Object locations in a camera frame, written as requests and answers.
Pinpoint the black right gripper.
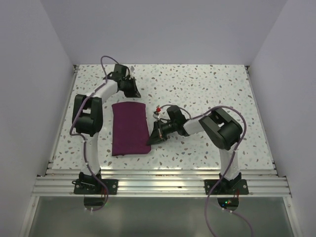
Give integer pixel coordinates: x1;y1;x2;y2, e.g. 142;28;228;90
147;119;177;146

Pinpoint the purple cloth mat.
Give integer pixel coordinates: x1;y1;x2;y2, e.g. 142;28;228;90
112;102;151;156

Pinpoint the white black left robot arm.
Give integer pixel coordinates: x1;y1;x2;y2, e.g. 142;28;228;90
70;63;141;194

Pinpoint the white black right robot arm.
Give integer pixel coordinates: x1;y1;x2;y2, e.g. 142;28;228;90
147;105;246;194

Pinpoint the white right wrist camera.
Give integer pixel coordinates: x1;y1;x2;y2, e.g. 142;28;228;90
153;107;162;120

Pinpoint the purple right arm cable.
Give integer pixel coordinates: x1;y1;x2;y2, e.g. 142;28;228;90
160;105;255;237

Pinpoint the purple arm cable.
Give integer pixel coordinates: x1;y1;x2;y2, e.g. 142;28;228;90
160;105;255;237
69;55;117;213

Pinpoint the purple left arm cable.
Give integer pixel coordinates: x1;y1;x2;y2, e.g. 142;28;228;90
69;55;117;213

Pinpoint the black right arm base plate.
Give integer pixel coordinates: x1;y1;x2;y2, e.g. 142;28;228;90
204;179;249;196

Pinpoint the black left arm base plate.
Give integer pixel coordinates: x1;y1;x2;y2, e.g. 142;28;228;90
72;179;119;195

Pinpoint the aluminium frame rail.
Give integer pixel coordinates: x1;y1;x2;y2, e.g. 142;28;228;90
32;169;291;198

